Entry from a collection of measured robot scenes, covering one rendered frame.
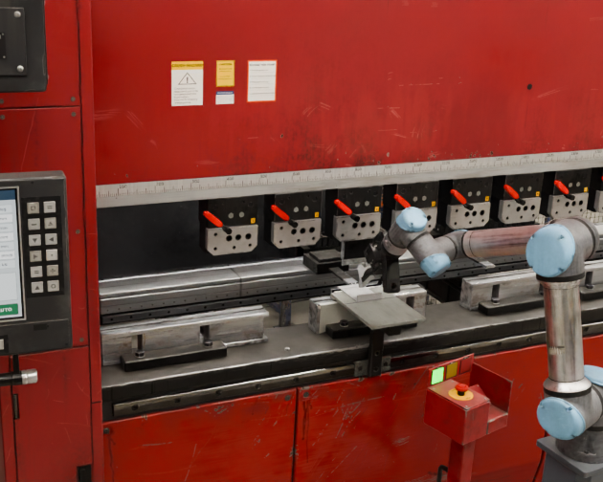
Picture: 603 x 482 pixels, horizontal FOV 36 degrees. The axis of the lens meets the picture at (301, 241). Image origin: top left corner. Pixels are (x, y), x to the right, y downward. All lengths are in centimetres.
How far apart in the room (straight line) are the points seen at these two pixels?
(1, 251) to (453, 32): 153
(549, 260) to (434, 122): 73
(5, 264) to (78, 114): 49
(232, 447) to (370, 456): 49
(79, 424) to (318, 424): 77
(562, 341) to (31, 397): 131
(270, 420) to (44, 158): 107
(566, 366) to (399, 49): 101
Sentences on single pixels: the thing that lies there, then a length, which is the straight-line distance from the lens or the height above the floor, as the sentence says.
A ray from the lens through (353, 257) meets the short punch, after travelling 284.
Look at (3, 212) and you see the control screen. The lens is 181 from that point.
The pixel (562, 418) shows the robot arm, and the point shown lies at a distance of 239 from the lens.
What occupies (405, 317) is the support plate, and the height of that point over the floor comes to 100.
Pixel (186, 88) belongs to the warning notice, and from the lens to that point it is 247.
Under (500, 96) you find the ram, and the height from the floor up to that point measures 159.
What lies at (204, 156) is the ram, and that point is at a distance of 252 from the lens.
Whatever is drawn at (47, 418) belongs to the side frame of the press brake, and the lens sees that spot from 244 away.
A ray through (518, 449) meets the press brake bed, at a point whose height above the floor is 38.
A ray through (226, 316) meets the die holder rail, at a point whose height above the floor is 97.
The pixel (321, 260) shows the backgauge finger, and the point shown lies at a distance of 302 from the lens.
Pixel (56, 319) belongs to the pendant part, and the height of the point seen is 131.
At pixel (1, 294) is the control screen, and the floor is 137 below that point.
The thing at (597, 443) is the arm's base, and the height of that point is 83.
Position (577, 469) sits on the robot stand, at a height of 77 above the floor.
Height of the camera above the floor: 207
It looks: 19 degrees down
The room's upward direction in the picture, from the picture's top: 3 degrees clockwise
